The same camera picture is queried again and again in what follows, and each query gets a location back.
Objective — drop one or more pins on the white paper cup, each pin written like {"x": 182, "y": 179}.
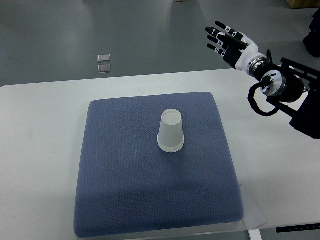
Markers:
{"x": 171, "y": 149}
{"x": 170, "y": 132}

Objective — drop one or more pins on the metal floor plate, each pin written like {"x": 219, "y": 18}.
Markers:
{"x": 103, "y": 58}
{"x": 103, "y": 68}

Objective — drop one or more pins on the upper metal floor plate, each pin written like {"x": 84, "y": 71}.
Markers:
{"x": 103, "y": 58}

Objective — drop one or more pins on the black table control panel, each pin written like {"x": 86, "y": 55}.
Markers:
{"x": 298, "y": 228}

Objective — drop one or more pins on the dark shoes person right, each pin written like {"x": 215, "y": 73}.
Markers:
{"x": 312, "y": 40}

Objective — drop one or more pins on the lower metal floor plate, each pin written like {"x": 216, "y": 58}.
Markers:
{"x": 103, "y": 68}

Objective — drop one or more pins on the cardboard box corner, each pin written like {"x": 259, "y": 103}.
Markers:
{"x": 299, "y": 4}

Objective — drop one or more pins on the white paper cup on mat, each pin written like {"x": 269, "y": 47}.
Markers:
{"x": 171, "y": 149}

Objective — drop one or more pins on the blue textured cushion mat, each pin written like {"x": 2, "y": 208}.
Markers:
{"x": 127, "y": 184}

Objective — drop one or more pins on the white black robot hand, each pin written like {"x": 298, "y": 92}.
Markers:
{"x": 237, "y": 50}

